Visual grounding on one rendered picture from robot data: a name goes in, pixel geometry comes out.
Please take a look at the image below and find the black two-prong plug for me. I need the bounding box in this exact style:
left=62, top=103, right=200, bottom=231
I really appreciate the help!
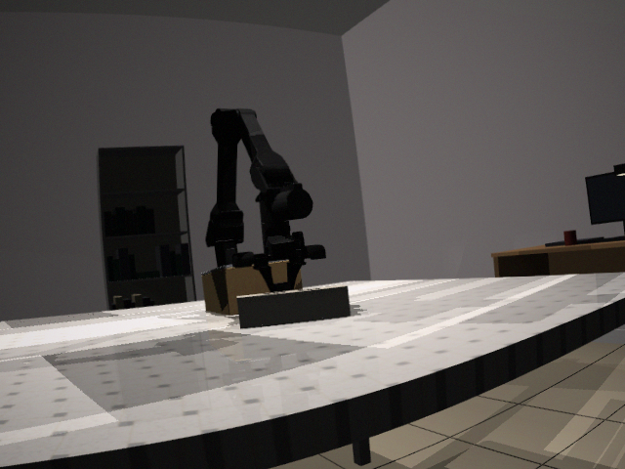
left=273, top=282, right=291, bottom=292

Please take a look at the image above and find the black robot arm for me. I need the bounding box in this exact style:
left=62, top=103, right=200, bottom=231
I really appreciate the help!
left=206, top=108, right=313, bottom=268

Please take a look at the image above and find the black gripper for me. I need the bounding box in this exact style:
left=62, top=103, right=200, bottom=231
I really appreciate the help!
left=231, top=221, right=326, bottom=292

